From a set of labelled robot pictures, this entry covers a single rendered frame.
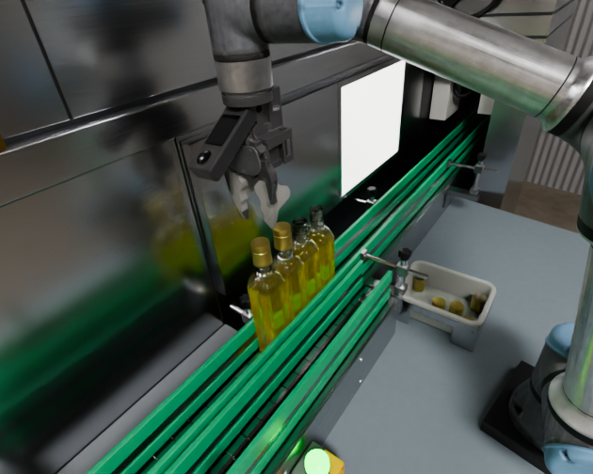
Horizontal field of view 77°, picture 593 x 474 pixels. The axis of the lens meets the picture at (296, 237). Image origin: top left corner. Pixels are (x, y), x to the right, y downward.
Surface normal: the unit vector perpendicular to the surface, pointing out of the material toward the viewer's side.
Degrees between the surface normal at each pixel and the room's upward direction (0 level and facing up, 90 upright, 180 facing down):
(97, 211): 90
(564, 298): 0
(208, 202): 90
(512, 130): 90
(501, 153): 90
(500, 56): 69
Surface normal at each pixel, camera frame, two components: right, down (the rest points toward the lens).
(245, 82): 0.12, 0.55
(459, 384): -0.07, -0.83
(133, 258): 0.80, 0.29
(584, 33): -0.72, 0.43
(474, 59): -0.43, 0.44
